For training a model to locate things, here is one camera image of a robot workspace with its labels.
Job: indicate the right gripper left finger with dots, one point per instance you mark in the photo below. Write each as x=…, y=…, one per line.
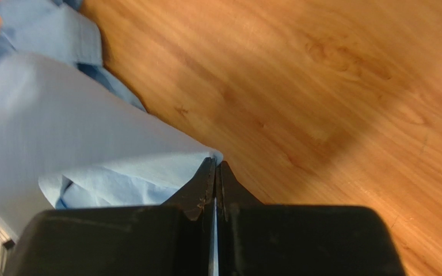
x=173, y=238

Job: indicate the light blue long sleeve shirt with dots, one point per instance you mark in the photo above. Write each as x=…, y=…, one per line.
x=71, y=134

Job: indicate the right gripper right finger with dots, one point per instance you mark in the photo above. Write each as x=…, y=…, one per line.
x=274, y=239

